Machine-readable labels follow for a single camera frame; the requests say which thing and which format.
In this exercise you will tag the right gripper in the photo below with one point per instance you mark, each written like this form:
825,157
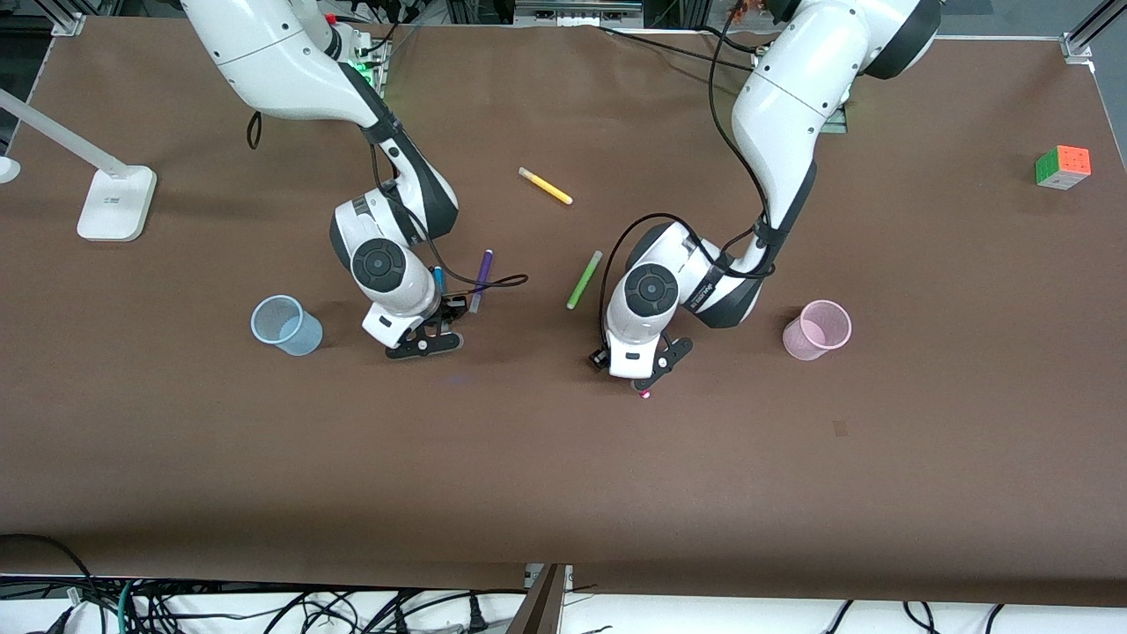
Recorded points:
453,309

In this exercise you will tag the blue marker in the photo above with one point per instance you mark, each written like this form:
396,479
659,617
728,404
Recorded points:
438,279

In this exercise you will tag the purple marker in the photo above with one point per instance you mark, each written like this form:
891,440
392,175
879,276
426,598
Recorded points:
482,277

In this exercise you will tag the white desk lamp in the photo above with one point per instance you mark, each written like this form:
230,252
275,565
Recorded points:
114,207

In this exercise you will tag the yellow marker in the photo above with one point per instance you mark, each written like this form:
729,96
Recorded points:
546,186

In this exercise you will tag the orange small background object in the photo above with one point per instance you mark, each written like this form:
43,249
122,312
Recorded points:
738,11

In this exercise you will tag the Rubik's cube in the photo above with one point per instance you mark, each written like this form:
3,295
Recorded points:
1063,167

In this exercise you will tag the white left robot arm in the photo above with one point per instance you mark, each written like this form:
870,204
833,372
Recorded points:
792,106

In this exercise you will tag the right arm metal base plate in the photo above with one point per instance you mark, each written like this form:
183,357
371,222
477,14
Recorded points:
374,66

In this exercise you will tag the translucent pink plastic cup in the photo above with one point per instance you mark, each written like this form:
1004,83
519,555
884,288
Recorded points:
797,343

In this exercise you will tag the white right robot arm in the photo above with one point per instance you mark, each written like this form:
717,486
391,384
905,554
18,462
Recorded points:
264,53

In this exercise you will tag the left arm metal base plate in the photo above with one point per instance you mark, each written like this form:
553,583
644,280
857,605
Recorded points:
836,119

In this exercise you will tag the aluminium corner post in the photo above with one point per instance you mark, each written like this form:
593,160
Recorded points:
1087,35
69,19

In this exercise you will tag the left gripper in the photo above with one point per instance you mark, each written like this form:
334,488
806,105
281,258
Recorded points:
601,364

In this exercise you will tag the translucent blue plastic cup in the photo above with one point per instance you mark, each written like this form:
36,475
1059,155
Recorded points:
304,339

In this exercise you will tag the aluminium frame rail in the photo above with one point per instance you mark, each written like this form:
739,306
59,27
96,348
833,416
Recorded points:
577,11

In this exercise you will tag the green marker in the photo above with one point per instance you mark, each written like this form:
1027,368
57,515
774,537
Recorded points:
584,280

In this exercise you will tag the aluminium table leg profile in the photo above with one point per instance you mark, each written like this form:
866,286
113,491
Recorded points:
541,608

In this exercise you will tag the black power plug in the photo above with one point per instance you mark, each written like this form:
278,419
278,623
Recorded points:
477,616

